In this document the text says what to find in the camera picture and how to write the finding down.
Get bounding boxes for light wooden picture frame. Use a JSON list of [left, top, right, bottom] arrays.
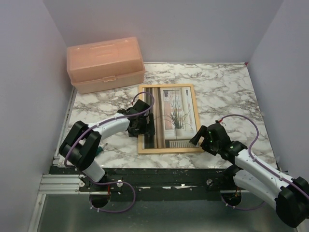
[[137, 83, 202, 155]]

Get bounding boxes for green handled screwdriver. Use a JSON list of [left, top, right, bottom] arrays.
[[96, 143, 108, 155]]

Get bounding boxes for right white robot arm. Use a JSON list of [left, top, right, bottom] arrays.
[[190, 122, 309, 228]]

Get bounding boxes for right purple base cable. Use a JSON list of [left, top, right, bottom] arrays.
[[220, 190, 266, 211]]

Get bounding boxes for plant photo with backing board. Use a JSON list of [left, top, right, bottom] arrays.
[[142, 87, 200, 150]]

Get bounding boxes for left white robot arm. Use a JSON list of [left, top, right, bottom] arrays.
[[58, 100, 153, 191]]

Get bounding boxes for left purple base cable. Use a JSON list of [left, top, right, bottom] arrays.
[[90, 180, 136, 214]]

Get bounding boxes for pink translucent plastic box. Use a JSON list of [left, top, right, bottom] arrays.
[[67, 37, 145, 94]]

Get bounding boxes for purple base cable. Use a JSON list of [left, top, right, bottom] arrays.
[[220, 190, 266, 211], [90, 180, 136, 214]]

